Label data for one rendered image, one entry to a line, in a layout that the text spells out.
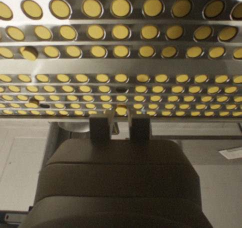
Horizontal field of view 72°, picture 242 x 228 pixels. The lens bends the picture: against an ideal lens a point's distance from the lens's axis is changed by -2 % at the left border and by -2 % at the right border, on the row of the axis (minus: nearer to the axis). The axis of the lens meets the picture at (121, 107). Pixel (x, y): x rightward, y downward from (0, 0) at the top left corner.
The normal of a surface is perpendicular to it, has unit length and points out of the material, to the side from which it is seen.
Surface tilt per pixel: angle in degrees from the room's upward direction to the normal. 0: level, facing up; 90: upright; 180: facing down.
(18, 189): 90
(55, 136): 90
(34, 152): 90
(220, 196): 90
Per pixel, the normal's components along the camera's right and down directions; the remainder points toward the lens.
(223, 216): -0.01, -0.51
